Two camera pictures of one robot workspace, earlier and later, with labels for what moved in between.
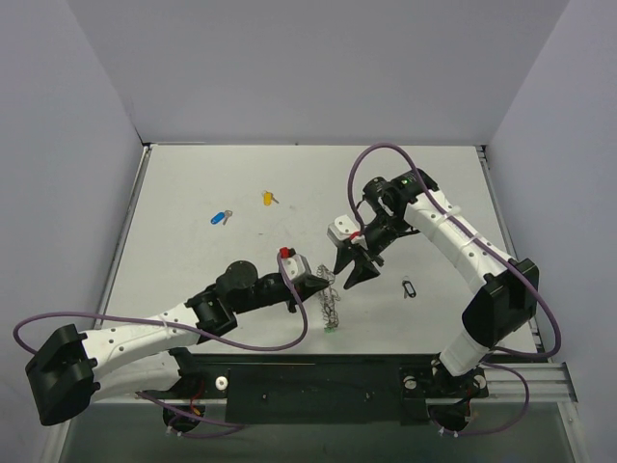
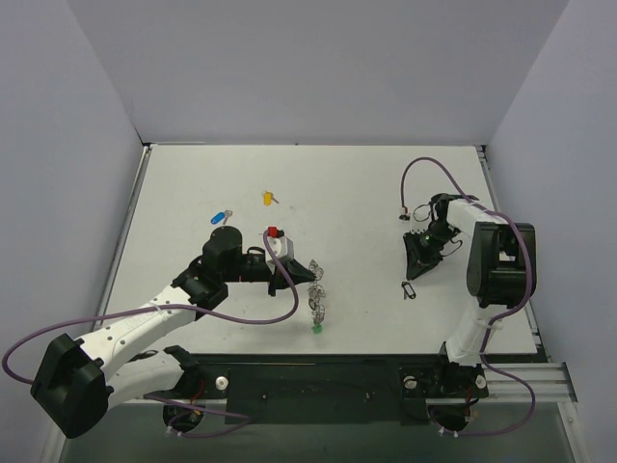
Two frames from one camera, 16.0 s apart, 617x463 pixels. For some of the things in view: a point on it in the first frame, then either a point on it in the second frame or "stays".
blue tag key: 217,218 stays
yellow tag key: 268,199 stays
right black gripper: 363,249 -> 425,249
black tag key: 409,287 stays
